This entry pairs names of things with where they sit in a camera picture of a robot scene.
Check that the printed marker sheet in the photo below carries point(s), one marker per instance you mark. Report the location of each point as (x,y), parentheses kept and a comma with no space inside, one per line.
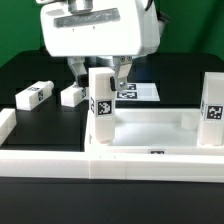
(139,92)

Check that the white U-shaped fence frame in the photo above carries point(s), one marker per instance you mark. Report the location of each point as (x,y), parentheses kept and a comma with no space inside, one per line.
(122,166)

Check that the white desk top tray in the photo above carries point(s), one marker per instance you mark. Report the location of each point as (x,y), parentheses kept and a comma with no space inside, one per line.
(155,131)

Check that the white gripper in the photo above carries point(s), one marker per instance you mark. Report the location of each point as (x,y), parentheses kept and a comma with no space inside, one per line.
(119,28)

